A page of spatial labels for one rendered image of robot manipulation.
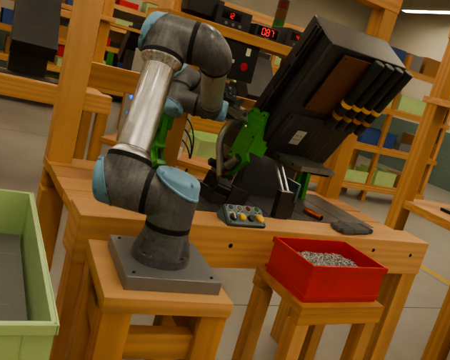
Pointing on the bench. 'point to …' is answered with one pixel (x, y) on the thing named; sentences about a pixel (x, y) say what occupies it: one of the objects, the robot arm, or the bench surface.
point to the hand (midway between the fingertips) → (239, 115)
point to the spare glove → (351, 228)
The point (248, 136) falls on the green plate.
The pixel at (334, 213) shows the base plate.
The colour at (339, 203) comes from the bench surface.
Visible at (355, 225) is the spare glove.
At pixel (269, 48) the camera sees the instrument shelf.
